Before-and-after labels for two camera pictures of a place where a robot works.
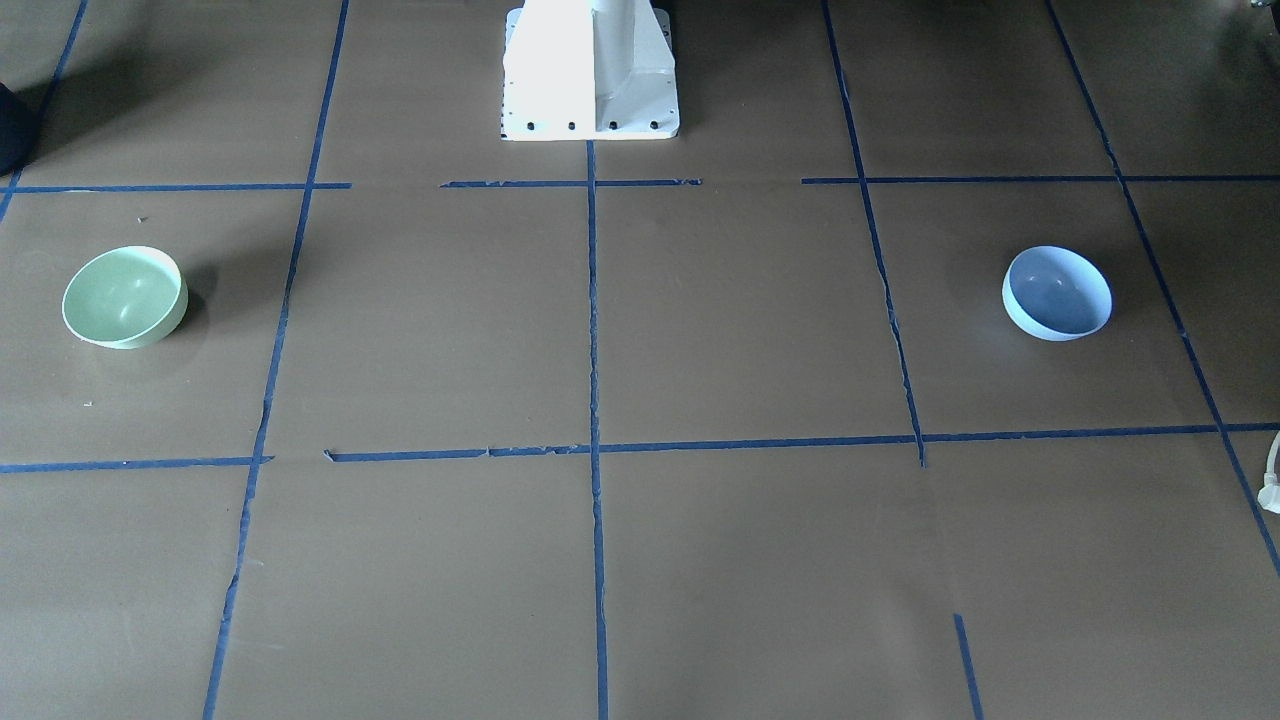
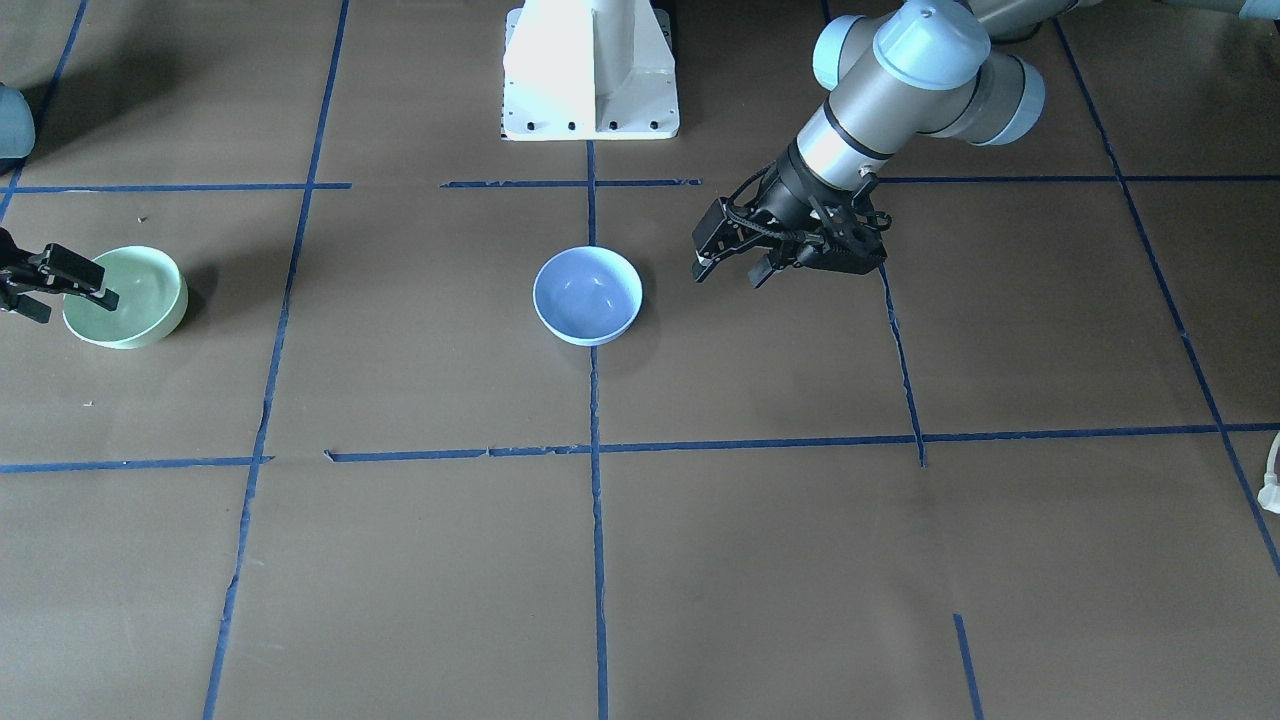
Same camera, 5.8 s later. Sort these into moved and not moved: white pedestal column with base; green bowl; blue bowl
Moved: blue bowl
Not moved: green bowl; white pedestal column with base
